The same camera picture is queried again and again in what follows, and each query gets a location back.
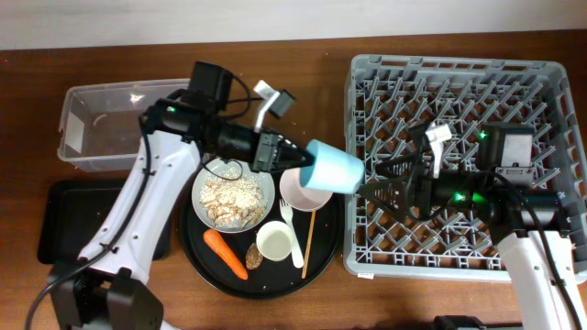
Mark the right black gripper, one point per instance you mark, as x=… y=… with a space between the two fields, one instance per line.
x=421 y=183

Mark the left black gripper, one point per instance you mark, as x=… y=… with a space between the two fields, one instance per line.
x=267 y=153

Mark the pink bowl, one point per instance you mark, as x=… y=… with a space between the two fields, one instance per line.
x=298 y=197

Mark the blue cup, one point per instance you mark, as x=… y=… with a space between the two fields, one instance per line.
x=333 y=170

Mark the white paper cup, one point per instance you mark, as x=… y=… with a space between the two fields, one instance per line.
x=275 y=241

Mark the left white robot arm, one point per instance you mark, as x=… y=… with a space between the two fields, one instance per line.
x=107 y=287

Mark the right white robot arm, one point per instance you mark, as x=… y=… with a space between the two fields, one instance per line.
x=528 y=227

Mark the grey dishwasher rack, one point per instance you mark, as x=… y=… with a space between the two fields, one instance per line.
x=384 y=93

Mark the white plastic fork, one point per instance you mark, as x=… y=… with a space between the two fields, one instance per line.
x=287 y=214

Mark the grey plate with rice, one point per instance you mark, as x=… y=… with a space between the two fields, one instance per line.
x=230 y=198

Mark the wooden chopstick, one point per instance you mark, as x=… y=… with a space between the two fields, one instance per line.
x=308 y=244

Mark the round black tray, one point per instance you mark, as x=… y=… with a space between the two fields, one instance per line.
x=270 y=279

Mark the brown walnut shell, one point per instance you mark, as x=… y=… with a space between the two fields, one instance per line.
x=253 y=257

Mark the orange carrot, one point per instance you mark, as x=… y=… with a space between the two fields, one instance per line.
x=217 y=244

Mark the clear plastic bin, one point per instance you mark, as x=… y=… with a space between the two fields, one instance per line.
x=99 y=123

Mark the black rectangular tray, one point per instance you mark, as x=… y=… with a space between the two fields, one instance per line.
x=74 y=212

